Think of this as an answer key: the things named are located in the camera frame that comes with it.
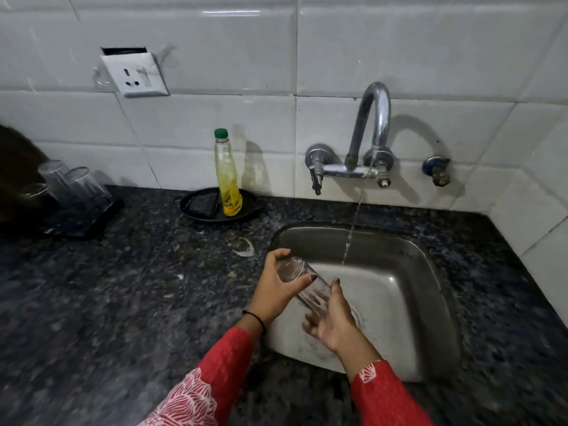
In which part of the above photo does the dark scrub pad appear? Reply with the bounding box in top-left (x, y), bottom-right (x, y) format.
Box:
top-left (188, 193), bottom-right (221, 220)

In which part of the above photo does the black wrist band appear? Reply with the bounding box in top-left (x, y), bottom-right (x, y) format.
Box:
top-left (242, 309), bottom-right (267, 336)

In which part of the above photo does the black oval tray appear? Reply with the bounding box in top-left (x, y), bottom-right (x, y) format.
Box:
top-left (174, 187), bottom-right (265, 225)

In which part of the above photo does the chrome wall valve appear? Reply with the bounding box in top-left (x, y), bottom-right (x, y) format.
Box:
top-left (422, 155), bottom-right (452, 188)

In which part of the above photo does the person's left forearm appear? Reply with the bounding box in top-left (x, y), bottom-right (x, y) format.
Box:
top-left (138, 314), bottom-right (268, 426)

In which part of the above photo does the stainless steel sink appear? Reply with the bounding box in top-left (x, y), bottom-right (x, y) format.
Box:
top-left (265, 223), bottom-right (463, 383)

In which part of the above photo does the water stream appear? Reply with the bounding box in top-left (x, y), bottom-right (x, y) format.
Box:
top-left (341, 148), bottom-right (379, 266)

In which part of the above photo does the white wall socket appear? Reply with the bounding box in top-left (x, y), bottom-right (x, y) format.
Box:
top-left (100, 47), bottom-right (170, 99)

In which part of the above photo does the chrome wall faucet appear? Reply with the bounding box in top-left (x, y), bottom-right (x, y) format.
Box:
top-left (305, 82), bottom-right (396, 196)

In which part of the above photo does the person's right forearm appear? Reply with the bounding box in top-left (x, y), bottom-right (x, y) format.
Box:
top-left (335, 336), bottom-right (436, 426)

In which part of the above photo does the dish soap bottle green cap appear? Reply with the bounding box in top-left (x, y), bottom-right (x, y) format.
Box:
top-left (214, 128), bottom-right (244, 217)

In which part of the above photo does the person's right hand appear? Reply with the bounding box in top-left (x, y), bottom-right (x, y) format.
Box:
top-left (303, 279), bottom-right (363, 354)

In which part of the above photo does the clear drinking glass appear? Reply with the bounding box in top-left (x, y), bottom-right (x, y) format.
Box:
top-left (21, 183), bottom-right (50, 209)
top-left (276, 256), bottom-right (339, 325)
top-left (38, 160), bottom-right (72, 205)
top-left (67, 167), bottom-right (114, 211)

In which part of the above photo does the black rectangular tray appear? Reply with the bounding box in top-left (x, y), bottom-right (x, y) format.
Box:
top-left (39, 196), bottom-right (125, 241)

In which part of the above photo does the person's left hand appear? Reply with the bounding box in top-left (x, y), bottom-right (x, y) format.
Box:
top-left (243, 248), bottom-right (318, 328)

